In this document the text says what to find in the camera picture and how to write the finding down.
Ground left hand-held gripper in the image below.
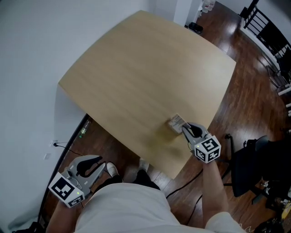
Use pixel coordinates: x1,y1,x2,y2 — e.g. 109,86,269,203
48,155,106,208

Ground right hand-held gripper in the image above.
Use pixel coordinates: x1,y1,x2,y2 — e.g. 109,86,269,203
181,122,222,164

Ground printed card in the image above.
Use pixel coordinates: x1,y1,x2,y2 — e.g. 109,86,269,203
171,114,186,128

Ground person's left forearm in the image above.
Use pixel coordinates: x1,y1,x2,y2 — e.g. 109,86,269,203
46,200,83,233

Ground person's right forearm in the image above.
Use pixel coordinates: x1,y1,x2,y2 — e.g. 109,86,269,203
201,159,229,221

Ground person's white left shoe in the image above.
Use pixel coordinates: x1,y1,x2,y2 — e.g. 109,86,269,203
106,162,119,177

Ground person's white shoe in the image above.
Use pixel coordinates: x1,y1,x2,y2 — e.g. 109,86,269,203
106,162,119,177
138,157,150,172

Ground black device with green lights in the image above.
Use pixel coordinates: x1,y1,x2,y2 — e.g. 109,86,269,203
78,120,92,139

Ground person's white right shoe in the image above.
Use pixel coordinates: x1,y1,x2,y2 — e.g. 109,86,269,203
138,157,150,172

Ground person's white shirt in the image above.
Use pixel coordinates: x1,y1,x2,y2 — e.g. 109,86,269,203
74,182,248,233

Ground person's black trousers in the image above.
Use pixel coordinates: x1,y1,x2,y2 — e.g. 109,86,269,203
90,169,161,199

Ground black office chair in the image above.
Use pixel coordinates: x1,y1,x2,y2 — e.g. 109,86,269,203
221,133,291,205

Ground black waste bin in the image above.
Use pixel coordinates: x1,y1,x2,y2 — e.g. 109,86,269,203
188,21,204,35

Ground black stair railing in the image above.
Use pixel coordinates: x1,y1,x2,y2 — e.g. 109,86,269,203
239,0,291,69

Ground thin black plug cable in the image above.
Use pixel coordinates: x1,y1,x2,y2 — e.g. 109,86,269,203
53,142,85,157

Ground black floor cable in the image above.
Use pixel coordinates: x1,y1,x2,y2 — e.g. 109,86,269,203
165,167,205,226

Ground grey metal frame chair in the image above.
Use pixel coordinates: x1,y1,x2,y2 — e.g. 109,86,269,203
265,45,291,96

